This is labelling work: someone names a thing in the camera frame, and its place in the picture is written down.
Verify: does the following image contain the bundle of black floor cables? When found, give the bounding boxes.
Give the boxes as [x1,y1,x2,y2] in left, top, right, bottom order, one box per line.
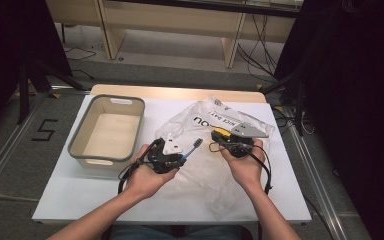
[236,13,281,79]

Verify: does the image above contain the black tripod stand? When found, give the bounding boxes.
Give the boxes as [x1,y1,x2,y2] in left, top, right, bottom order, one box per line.
[16,59,84,126]

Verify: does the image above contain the blue and grey toothbrush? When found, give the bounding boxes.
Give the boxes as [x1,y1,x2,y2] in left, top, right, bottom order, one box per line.
[179,137,204,161]

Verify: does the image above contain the light wooden desk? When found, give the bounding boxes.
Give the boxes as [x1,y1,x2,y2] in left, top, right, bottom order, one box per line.
[44,0,301,69]

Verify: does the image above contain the person's right hand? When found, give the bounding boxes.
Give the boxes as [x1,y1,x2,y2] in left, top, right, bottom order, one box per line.
[219,139,266,194]

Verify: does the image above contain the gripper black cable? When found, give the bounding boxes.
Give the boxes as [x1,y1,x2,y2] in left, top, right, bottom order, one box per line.
[117,141,158,195]
[208,141,274,196]

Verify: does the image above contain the black floor cable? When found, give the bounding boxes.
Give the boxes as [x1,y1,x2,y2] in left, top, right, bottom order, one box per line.
[63,46,98,62]

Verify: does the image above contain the person's left hand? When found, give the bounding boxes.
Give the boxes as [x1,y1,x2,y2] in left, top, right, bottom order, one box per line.
[125,143,179,201]

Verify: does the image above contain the beige basket with grey rim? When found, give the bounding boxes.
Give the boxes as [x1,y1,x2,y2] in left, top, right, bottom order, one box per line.
[67,94,146,172]

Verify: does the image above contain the clear plastic bag yellow face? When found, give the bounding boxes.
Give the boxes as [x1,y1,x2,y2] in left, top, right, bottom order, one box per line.
[154,95,276,221]

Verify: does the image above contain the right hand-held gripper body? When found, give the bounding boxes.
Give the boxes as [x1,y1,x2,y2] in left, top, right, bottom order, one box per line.
[226,123,269,158]

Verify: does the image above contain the dark curtain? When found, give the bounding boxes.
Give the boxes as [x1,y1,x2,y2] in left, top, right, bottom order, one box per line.
[0,0,73,134]
[273,0,384,240]

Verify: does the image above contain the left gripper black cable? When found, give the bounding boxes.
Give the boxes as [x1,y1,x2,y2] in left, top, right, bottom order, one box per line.
[117,141,158,195]

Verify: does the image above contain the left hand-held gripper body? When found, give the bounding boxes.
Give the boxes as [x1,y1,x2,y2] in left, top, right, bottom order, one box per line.
[146,133,183,175]

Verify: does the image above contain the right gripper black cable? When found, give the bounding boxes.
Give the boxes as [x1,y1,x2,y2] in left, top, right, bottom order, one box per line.
[208,141,274,196]

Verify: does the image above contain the person's legs in jeans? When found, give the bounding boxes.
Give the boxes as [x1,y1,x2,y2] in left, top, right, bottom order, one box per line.
[108,224,248,240]

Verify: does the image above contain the black metal stand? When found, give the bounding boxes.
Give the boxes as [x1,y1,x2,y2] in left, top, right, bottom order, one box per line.
[259,71,306,136]

